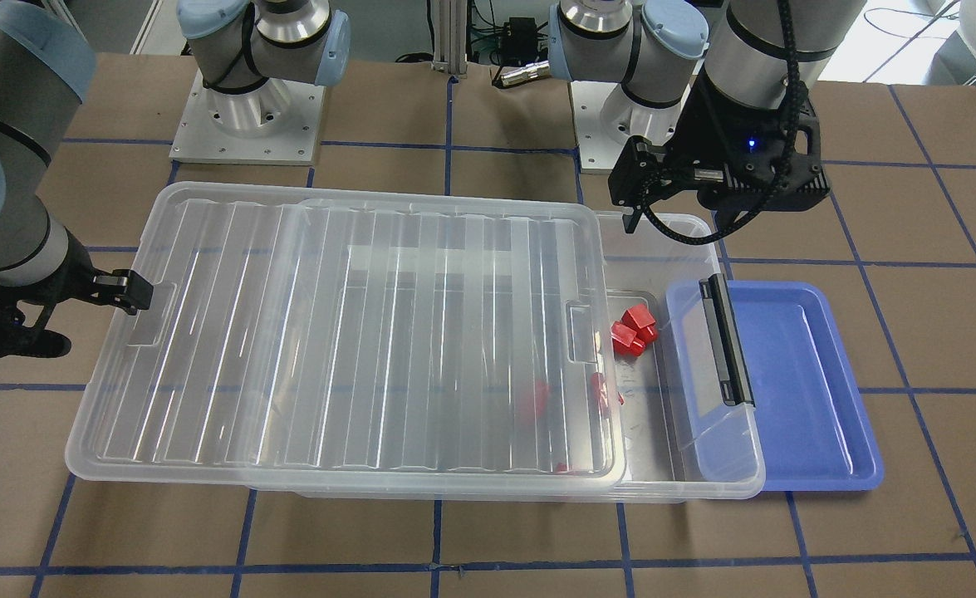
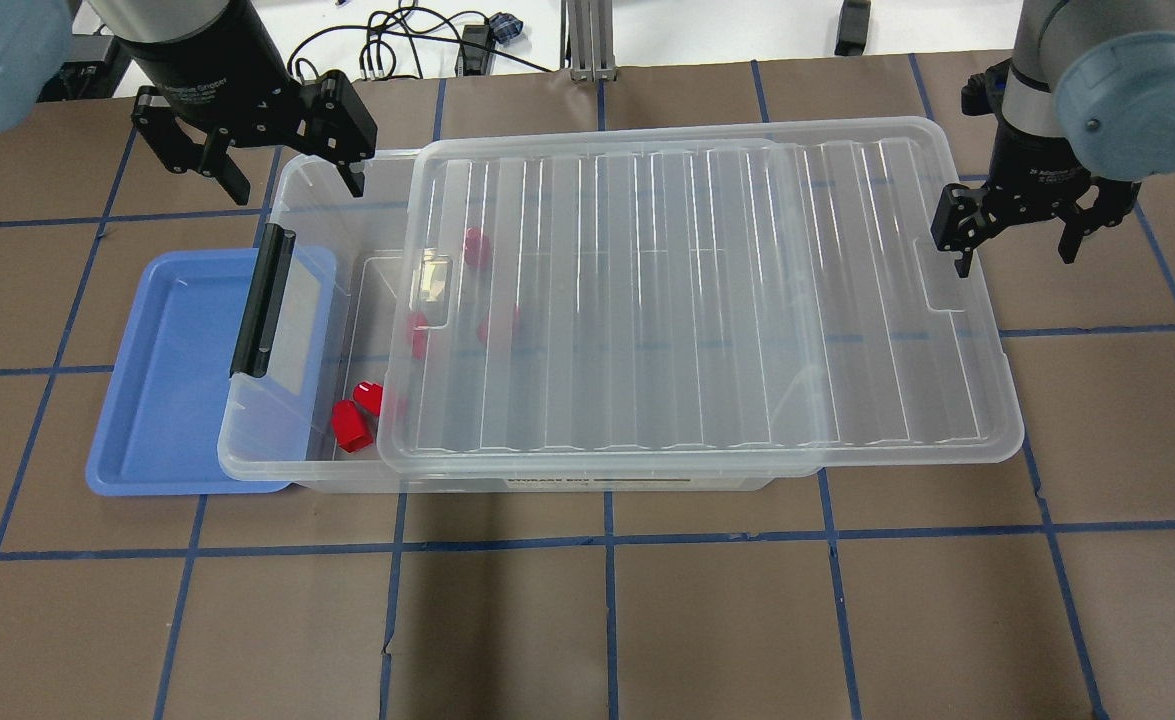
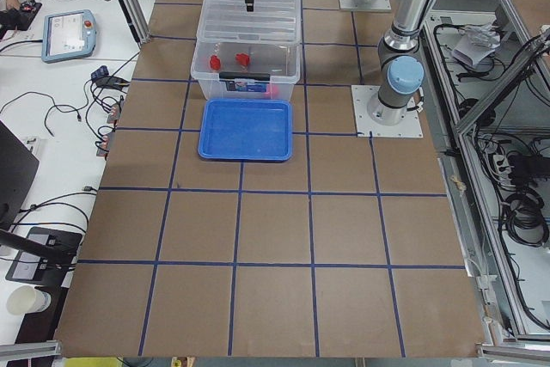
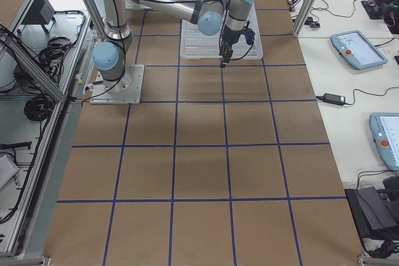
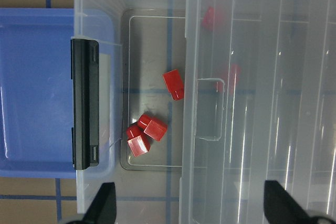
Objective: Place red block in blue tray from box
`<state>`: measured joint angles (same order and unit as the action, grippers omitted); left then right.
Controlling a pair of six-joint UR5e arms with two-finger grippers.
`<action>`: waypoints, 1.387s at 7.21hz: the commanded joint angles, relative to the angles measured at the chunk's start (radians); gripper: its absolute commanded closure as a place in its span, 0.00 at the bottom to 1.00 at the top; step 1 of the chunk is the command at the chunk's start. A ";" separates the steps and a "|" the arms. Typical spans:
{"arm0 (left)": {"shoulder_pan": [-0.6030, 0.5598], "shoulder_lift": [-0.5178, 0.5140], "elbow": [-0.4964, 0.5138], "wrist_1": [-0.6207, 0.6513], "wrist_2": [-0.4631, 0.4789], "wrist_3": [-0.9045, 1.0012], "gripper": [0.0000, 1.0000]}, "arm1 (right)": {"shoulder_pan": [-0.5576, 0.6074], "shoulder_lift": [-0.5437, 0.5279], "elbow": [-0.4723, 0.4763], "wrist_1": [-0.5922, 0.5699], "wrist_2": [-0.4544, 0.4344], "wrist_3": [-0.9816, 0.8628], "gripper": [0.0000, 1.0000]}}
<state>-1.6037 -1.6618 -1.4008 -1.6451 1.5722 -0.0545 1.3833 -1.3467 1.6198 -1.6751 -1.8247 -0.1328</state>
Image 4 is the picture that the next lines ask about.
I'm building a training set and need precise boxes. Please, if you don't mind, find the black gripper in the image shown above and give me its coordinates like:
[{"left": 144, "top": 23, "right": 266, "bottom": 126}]
[{"left": 219, "top": 26, "right": 243, "bottom": 68}]

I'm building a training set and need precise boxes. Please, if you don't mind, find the clear plastic storage box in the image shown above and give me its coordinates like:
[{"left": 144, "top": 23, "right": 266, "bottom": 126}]
[{"left": 180, "top": 0, "right": 264, "bottom": 60}]

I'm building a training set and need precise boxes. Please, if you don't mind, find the black power adapter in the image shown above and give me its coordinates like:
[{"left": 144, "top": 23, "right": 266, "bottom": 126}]
[{"left": 322, "top": 93, "right": 346, "bottom": 106}]

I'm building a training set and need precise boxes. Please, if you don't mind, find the teach pendant upper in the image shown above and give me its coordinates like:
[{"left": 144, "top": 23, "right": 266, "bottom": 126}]
[{"left": 330, "top": 30, "right": 388, "bottom": 70}]

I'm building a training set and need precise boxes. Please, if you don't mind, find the teach pendant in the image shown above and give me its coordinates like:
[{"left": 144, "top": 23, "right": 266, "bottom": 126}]
[
  {"left": 330, "top": 30, "right": 388, "bottom": 70},
  {"left": 369, "top": 113, "right": 398, "bottom": 171}
]

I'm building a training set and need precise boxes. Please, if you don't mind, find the teach pendant lower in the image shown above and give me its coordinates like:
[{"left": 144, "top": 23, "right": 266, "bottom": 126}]
[{"left": 369, "top": 113, "right": 398, "bottom": 171}]

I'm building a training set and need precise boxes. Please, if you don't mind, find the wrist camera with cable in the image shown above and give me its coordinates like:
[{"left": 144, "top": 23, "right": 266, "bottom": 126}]
[{"left": 243, "top": 21, "right": 255, "bottom": 46}]

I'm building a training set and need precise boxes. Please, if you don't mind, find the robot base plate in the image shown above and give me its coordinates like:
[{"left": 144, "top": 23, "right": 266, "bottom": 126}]
[{"left": 90, "top": 64, "right": 145, "bottom": 105}]

